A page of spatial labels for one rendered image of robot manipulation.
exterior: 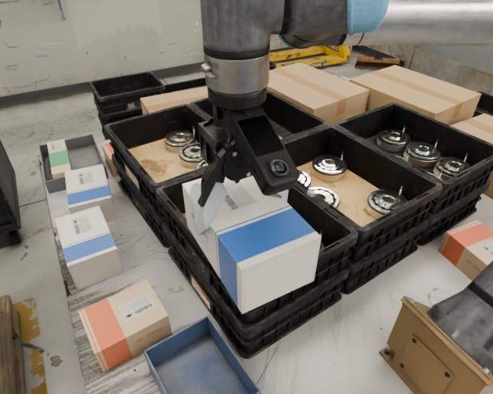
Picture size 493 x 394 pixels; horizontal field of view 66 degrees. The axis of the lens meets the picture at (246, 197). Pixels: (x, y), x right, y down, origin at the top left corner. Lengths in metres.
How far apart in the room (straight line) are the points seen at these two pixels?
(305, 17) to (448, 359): 0.61
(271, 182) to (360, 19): 0.19
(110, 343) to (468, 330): 0.67
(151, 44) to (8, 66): 1.28
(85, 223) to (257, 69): 0.80
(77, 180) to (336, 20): 1.03
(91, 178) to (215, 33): 0.94
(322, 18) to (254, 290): 0.33
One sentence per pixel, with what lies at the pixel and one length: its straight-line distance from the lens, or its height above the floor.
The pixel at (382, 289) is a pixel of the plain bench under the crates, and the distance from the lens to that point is 1.06.
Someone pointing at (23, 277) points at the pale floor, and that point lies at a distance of 2.24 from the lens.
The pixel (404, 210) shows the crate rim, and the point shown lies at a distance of 0.94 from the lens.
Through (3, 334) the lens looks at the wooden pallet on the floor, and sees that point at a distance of 1.85.
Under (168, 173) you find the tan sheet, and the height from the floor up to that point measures 0.83.
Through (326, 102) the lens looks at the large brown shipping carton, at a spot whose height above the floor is 0.90.
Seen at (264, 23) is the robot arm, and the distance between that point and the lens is 0.42.
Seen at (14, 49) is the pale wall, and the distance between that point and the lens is 4.03.
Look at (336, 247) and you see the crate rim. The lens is 0.80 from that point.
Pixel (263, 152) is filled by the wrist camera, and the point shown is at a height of 1.26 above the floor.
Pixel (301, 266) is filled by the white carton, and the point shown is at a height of 1.09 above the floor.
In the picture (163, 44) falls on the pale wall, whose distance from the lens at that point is 4.23.
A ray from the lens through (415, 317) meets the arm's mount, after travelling 0.79.
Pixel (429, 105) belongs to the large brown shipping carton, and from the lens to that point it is 1.56.
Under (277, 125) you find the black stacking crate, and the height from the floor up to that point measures 0.83.
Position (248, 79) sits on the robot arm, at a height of 1.33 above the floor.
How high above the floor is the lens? 1.49
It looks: 38 degrees down
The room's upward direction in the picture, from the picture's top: straight up
